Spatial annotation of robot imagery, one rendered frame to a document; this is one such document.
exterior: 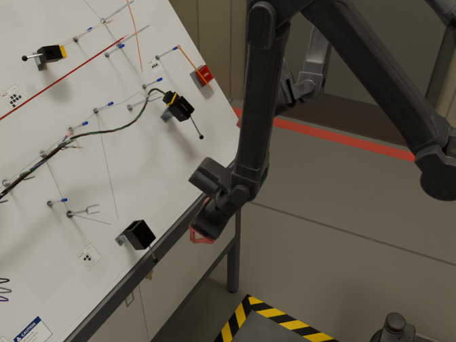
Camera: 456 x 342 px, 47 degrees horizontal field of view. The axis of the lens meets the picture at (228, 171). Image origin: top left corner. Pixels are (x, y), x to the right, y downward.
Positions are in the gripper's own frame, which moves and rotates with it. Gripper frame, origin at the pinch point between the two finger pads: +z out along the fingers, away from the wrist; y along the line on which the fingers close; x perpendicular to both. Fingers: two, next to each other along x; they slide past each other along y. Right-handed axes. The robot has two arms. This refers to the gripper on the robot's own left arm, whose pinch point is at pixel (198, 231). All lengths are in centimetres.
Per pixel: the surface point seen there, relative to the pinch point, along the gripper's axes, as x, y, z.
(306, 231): 57, -103, 88
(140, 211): -14.1, -8.0, 19.3
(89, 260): -16.7, 11.8, 20.7
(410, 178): 94, -164, 67
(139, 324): 7, 3, 53
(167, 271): 4.1, -12.9, 44.5
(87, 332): -6.6, 23.6, 28.2
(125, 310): -0.4, 6.6, 42.4
